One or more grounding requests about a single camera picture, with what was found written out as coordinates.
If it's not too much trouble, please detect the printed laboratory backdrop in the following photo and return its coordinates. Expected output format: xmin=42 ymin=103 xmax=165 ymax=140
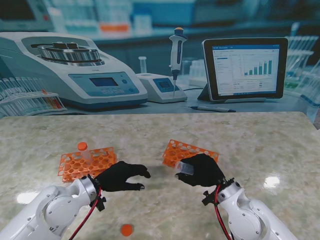
xmin=0 ymin=0 xmax=320 ymax=124

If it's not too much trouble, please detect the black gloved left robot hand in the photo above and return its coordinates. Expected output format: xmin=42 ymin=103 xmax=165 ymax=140
xmin=93 ymin=161 xmax=152 ymax=193

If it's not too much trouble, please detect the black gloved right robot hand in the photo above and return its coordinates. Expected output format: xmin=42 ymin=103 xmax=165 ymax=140
xmin=174 ymin=153 xmax=226 ymax=188

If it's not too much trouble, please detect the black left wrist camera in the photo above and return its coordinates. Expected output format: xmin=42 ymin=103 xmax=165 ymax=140
xmin=93 ymin=196 xmax=107 ymax=212

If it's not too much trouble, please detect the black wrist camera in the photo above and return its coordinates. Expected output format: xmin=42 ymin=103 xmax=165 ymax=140
xmin=201 ymin=190 xmax=217 ymax=206
xmin=93 ymin=196 xmax=107 ymax=212

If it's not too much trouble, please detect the clear plastic test tube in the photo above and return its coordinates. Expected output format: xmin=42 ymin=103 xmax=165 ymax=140
xmin=79 ymin=148 xmax=93 ymax=166
xmin=175 ymin=161 xmax=195 ymax=175

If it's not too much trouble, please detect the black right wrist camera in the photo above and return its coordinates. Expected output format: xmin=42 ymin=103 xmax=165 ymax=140
xmin=201 ymin=190 xmax=217 ymax=206

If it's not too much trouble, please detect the red left arm cable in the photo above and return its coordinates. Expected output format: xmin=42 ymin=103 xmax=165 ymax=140
xmin=73 ymin=186 xmax=103 ymax=240

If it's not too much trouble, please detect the empty orange test tube rack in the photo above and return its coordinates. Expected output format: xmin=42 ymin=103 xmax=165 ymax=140
xmin=57 ymin=146 xmax=118 ymax=183

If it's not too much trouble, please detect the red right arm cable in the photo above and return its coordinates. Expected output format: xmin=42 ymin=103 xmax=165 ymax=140
xmin=214 ymin=184 xmax=234 ymax=240

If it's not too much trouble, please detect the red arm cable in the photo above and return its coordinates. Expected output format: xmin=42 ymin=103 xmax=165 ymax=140
xmin=73 ymin=186 xmax=103 ymax=240
xmin=214 ymin=184 xmax=234 ymax=240

